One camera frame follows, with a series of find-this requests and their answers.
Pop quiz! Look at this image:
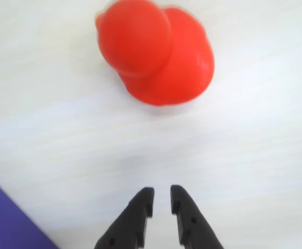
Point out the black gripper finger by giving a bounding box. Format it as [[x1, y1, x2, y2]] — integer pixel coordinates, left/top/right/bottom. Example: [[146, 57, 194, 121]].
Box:
[[170, 184, 224, 249], [93, 187, 155, 249]]

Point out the blue plastic box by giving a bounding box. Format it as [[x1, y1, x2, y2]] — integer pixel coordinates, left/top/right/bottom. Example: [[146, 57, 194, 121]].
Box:
[[0, 171, 61, 249]]

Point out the red rubber duck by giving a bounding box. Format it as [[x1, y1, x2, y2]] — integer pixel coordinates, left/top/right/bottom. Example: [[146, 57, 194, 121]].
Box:
[[95, 0, 215, 107]]

